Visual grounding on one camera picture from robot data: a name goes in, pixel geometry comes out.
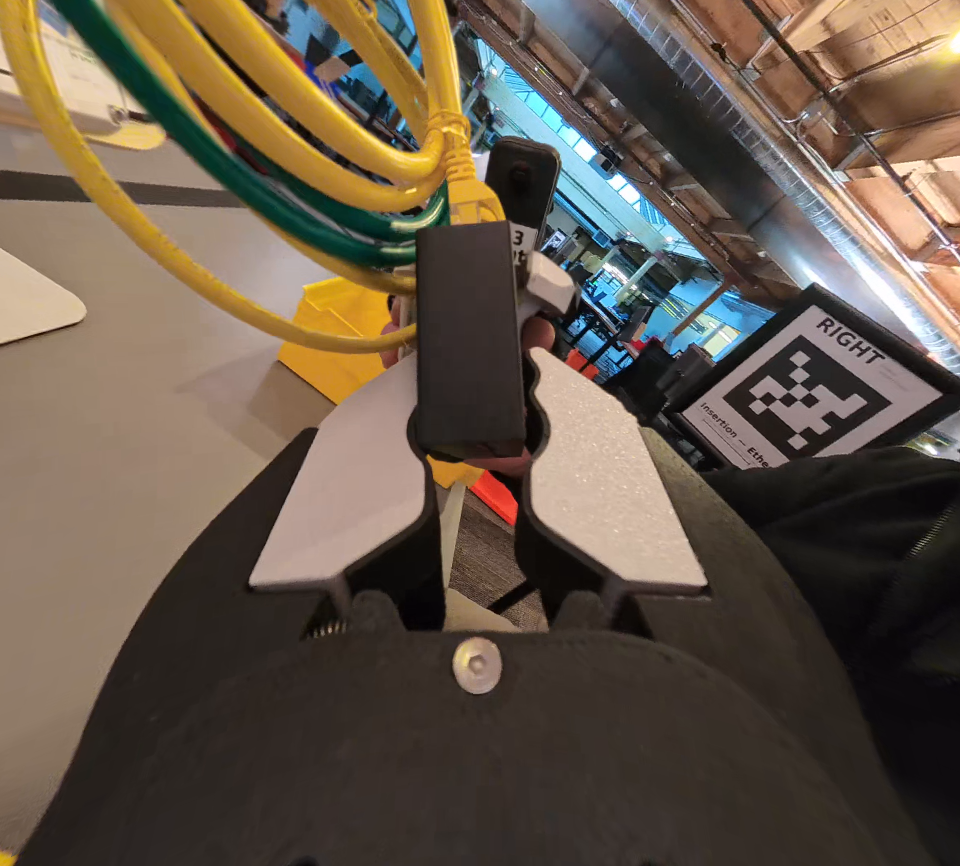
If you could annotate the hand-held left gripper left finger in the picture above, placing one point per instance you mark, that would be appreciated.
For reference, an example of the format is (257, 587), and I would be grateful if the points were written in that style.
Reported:
(352, 476)

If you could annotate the black network switch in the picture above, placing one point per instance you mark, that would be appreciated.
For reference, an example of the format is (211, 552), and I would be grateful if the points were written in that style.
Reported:
(469, 333)

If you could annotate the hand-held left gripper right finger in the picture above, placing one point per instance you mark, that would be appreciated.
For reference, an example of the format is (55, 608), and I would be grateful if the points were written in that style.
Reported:
(607, 483)

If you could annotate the black framed tag sign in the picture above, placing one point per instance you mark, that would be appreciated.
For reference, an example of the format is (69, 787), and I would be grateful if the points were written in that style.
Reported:
(810, 386)

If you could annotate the person's right hand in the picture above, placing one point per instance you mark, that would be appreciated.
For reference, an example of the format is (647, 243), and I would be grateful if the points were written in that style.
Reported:
(396, 337)

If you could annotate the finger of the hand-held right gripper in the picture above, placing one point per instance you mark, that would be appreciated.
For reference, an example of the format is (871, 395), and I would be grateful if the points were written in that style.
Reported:
(551, 285)

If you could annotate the silver ventilation duct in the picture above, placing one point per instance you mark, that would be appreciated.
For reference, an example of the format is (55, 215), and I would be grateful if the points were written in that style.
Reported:
(675, 71)

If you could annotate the yellow plastic bin with divider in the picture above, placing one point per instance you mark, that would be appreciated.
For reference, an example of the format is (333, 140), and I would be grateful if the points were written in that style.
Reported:
(337, 348)

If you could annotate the orange traffic cone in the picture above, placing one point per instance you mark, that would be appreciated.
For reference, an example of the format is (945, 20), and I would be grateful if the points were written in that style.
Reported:
(495, 498)

